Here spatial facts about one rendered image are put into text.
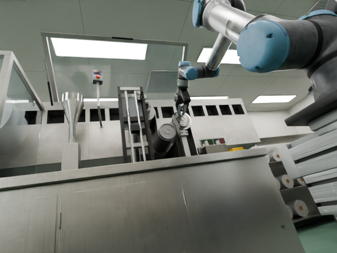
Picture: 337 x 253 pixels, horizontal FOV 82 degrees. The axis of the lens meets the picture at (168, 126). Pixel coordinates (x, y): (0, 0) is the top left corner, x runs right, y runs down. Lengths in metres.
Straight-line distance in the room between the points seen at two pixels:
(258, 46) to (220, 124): 1.44
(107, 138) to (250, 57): 1.27
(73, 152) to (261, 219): 1.06
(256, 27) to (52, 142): 1.45
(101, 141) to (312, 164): 1.34
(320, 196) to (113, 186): 0.69
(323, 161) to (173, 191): 0.57
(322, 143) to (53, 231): 0.87
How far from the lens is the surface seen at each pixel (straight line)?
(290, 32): 0.54
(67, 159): 1.28
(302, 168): 0.60
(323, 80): 0.58
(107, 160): 1.53
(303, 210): 4.83
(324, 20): 0.64
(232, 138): 1.90
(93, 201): 0.87
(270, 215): 1.12
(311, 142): 0.58
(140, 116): 1.17
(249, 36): 0.55
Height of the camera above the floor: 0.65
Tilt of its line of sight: 25 degrees up
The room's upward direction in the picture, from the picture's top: 12 degrees counter-clockwise
